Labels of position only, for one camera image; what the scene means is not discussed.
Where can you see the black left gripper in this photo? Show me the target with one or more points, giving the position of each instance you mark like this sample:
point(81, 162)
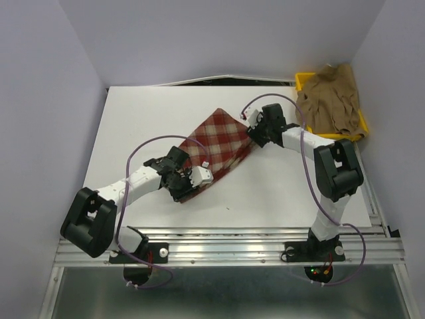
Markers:
point(177, 195)

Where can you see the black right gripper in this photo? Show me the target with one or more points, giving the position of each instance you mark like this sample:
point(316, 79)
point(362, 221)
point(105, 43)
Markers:
point(254, 133)

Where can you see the red plaid skirt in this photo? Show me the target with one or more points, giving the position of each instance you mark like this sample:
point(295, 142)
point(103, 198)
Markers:
point(224, 143)

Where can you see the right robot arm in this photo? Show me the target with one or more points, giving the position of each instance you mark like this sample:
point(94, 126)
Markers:
point(337, 177)

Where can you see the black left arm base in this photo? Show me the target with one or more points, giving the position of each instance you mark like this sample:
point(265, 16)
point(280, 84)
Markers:
point(156, 253)

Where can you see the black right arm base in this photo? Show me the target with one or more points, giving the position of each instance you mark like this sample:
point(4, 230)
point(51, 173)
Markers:
point(312, 252)

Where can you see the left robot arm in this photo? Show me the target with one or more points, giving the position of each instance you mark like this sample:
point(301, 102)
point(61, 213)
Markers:
point(94, 221)

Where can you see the yellow plastic bin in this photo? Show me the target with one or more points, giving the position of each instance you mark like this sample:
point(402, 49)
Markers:
point(332, 99)

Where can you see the tan skirt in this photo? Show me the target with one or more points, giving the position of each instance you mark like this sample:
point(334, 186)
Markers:
point(332, 96)

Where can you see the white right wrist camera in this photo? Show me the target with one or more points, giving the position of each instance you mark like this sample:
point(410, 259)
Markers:
point(252, 116)

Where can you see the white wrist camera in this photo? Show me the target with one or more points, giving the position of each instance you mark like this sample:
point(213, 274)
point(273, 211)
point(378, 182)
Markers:
point(201, 175)
point(252, 116)

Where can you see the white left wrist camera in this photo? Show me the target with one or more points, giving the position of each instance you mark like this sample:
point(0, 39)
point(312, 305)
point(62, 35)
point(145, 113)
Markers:
point(201, 175)

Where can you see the aluminium rail frame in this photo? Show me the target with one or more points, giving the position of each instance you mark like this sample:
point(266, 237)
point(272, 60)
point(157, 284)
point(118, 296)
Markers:
point(239, 273)

